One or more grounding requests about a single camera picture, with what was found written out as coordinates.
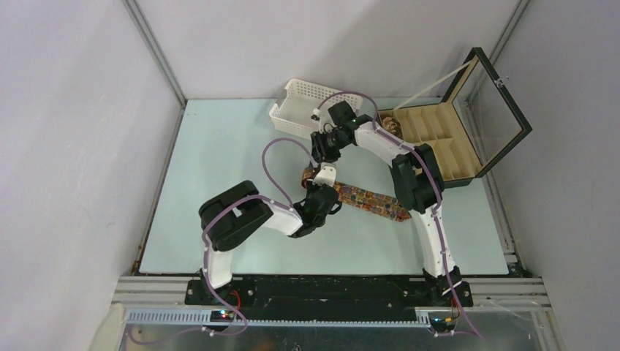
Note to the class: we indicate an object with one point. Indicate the black compartment tie box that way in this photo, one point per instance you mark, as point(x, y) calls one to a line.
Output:
point(472, 128)

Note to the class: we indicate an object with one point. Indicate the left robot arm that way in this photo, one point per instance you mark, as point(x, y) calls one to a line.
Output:
point(231, 217)

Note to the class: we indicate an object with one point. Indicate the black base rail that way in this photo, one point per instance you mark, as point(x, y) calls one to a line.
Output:
point(322, 298)

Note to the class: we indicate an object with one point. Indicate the rolled tie far compartment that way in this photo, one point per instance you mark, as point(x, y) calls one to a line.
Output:
point(391, 125)

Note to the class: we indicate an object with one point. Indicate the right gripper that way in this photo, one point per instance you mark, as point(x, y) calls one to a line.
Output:
point(320, 151)

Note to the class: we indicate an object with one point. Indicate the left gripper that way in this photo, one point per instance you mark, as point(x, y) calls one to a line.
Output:
point(311, 186)

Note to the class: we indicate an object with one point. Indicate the colourful patterned tie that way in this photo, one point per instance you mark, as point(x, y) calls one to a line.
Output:
point(372, 202)

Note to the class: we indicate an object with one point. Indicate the white perforated plastic basket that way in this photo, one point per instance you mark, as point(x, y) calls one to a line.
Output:
point(291, 113)

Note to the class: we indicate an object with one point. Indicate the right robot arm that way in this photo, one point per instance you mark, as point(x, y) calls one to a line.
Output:
point(417, 182)

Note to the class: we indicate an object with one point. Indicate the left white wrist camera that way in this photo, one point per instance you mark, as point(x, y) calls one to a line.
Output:
point(326, 175)

